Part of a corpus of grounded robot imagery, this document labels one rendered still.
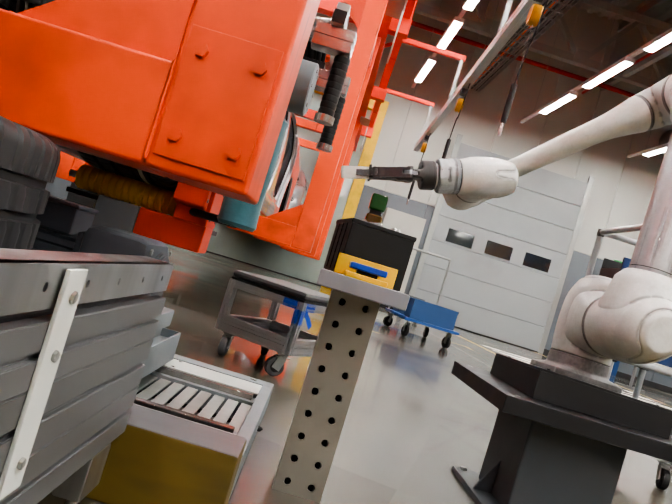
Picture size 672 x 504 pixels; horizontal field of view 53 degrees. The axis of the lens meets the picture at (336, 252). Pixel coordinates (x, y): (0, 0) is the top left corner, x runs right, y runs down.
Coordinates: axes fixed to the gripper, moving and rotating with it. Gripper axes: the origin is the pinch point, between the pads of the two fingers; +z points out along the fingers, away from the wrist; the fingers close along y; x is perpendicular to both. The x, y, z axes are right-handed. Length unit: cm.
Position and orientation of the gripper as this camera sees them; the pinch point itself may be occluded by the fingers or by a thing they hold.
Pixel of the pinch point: (355, 172)
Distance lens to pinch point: 168.3
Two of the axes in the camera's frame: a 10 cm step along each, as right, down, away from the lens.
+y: 0.9, 0.0, -10.0
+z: -10.0, -0.3, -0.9
